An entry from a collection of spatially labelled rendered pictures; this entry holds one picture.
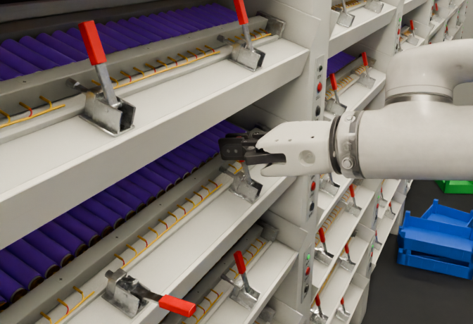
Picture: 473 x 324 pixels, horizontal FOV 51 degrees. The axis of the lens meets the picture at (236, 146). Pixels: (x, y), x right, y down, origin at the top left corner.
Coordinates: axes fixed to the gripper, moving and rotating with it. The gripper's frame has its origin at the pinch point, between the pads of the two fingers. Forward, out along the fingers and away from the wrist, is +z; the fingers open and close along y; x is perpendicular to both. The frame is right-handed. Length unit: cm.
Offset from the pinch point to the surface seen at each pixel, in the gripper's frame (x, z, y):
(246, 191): -6.6, -0.8, -1.0
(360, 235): -62, 11, 88
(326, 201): -26.6, 2.8, 39.0
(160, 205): -2.6, 3.6, -14.4
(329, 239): -44, 9, 53
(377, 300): -101, 14, 106
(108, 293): -6.0, 1.3, -27.5
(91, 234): -1.8, 5.8, -23.9
